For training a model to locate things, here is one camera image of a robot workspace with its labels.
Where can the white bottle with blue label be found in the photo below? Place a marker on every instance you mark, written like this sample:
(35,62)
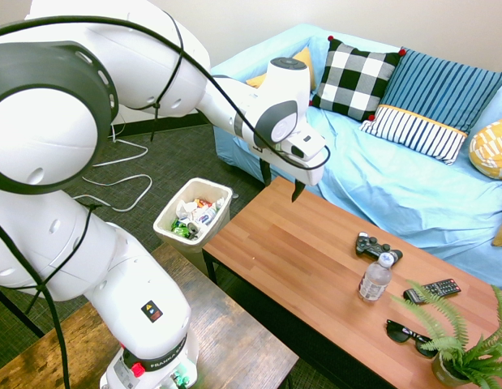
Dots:
(206,216)

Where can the clear plastic water bottle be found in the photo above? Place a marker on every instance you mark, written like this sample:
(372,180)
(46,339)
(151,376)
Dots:
(374,281)

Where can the black crushed can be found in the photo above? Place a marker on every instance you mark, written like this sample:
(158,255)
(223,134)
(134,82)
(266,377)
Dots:
(192,230)

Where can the white crumpled paper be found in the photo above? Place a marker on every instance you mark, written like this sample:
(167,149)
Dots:
(186,207)

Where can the white navy striped pillow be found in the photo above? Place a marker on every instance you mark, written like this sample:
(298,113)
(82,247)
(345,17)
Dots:
(417,131)

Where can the reddish wooden coffee table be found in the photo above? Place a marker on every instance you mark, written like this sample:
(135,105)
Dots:
(299,263)

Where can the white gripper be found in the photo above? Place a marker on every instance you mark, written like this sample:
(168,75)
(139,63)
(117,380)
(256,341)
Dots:
(311,172)

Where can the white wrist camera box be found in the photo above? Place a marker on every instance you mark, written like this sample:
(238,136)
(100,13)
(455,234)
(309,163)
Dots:
(305,144)

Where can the plain yellow pillow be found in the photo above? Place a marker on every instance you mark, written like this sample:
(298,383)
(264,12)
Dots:
(256,81)

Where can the black remote control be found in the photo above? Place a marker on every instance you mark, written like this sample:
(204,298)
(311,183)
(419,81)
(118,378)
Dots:
(441,287)

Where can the black stand leg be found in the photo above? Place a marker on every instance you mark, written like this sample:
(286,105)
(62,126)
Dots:
(15,309)

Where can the sofa with light blue cover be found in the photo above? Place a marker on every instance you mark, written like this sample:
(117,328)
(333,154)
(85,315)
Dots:
(376,182)

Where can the black game controller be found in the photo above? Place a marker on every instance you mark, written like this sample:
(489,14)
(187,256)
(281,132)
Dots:
(368,245)

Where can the red orange wrapper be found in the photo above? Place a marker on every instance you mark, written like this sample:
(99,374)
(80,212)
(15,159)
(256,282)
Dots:
(202,202)

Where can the rustic dark wooden table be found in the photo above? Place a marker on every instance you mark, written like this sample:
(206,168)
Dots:
(234,348)

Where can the black sunglasses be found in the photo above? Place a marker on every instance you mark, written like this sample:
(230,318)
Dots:
(400,332)

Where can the blue striped pillow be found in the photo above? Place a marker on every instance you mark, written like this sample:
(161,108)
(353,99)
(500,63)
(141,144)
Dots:
(437,89)

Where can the green crushed wrapper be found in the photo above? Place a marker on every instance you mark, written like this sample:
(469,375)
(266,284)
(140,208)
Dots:
(179,229)

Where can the yellow white patterned pillow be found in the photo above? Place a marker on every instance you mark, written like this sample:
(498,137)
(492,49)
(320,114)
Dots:
(492,150)

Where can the potted green fern plant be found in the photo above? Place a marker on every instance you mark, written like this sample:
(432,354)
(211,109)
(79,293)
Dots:
(457,356)

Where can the black white checked pillow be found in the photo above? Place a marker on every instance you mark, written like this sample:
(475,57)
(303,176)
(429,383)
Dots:
(352,81)

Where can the white trash bin with liner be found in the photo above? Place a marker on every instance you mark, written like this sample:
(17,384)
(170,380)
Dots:
(165,227)

